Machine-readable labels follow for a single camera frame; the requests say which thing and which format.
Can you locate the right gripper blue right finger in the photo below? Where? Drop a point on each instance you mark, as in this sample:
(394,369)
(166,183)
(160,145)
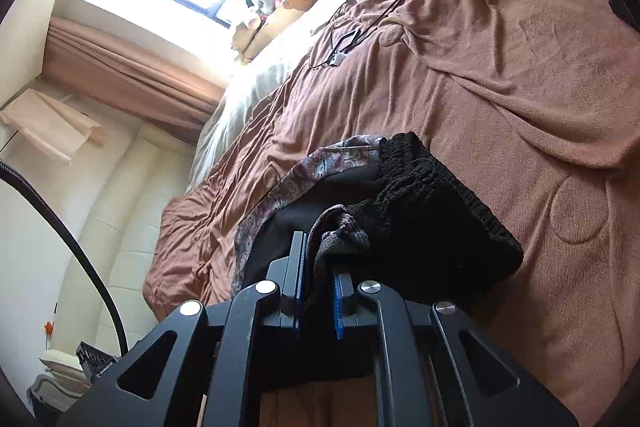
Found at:
(344,304)

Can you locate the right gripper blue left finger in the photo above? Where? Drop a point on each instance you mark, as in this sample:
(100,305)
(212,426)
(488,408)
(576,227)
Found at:
(295,278)

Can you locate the black patterned pants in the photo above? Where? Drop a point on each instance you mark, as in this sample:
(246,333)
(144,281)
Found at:
(385,210)

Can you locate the cream padded headboard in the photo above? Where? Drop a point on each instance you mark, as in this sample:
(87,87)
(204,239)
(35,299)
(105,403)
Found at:
(119,237)

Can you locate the grey white bed sheet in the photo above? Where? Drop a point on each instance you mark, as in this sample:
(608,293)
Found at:
(257,80)

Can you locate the brown window curtain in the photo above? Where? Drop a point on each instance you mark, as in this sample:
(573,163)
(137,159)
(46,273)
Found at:
(130,71)

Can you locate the white bedside cabinet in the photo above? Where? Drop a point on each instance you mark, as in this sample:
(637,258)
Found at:
(66,378)

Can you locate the beige hanging cloth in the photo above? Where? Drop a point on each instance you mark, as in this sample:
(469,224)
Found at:
(54,128)

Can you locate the brown bed blanket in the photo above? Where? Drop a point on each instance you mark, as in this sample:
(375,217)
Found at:
(532,104)

